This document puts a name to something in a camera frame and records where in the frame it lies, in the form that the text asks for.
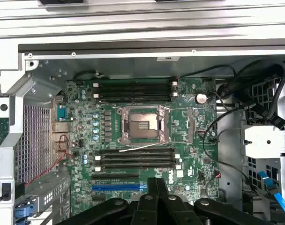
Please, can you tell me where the short black looped wire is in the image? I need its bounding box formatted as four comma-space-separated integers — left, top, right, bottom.
73, 71, 105, 83

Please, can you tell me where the red black twisted wire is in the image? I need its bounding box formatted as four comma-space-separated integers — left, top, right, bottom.
24, 134, 72, 187

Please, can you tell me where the thick black cable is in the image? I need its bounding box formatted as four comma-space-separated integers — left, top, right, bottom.
223, 58, 285, 130

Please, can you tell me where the thin black wire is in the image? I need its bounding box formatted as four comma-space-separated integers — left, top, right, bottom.
202, 109, 232, 165
205, 172, 222, 188

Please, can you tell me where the white label sticker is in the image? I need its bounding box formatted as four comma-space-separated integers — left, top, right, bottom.
156, 56, 180, 62

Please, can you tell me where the blue card clip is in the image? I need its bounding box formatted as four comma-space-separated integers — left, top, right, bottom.
14, 202, 36, 222

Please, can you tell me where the green motherboard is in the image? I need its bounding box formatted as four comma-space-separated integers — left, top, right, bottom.
65, 78, 219, 216

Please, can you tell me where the blue disk data wire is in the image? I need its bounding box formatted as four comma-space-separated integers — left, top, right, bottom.
257, 170, 285, 225

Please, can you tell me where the blue expansion slot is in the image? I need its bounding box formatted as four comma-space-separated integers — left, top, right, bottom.
91, 184, 141, 191

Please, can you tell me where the silver disk bay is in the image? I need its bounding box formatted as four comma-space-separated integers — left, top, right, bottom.
244, 125, 285, 160

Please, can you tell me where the silver port block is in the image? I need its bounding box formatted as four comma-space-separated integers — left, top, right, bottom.
51, 134, 70, 150
52, 121, 70, 135

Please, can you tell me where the silver coin battery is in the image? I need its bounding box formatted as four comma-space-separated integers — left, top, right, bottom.
195, 93, 208, 105

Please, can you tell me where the blue serial port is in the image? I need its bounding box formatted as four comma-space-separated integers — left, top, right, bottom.
56, 105, 72, 122

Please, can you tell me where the open PC case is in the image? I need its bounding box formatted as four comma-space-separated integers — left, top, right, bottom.
0, 38, 285, 225

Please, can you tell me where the long black expansion slot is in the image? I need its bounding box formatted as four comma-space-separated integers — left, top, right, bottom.
91, 172, 140, 179

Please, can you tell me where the CPU socket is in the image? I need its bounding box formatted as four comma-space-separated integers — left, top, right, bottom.
120, 105, 171, 145

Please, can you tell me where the black box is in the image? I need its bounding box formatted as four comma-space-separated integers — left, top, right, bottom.
37, 0, 90, 7

